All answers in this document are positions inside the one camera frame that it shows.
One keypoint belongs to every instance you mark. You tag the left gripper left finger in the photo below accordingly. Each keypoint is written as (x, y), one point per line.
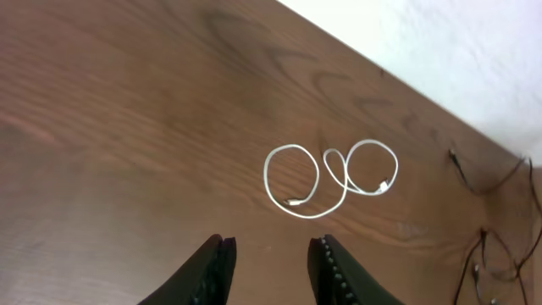
(204, 278)

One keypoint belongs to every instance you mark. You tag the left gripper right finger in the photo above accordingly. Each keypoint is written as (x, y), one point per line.
(337, 278)

